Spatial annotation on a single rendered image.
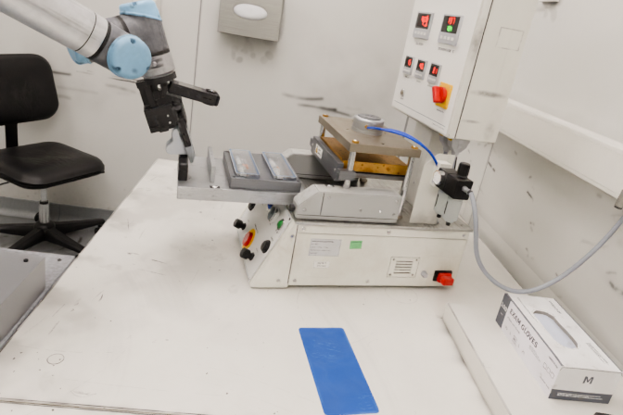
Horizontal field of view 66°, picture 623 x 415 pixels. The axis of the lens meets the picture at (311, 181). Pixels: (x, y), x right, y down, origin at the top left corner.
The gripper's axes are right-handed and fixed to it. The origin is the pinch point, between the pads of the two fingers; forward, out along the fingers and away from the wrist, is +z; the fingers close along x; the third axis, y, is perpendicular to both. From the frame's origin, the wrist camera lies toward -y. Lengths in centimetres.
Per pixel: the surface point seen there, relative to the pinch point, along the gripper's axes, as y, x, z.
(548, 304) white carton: -66, 40, 39
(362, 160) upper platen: -38.2, 9.1, 8.2
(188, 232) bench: 7.8, -10.4, 24.3
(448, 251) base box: -55, 17, 35
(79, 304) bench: 28.1, 22.5, 16.8
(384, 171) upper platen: -42.8, 10.2, 12.0
